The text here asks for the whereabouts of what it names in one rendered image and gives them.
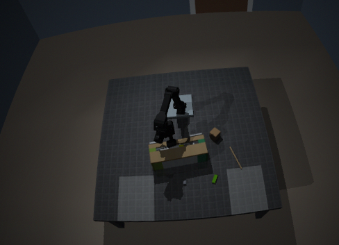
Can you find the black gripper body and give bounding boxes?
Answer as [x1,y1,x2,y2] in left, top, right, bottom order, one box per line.
[165,120,176,148]

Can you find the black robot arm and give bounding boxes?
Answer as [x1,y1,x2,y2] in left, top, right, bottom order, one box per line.
[154,85,187,144]

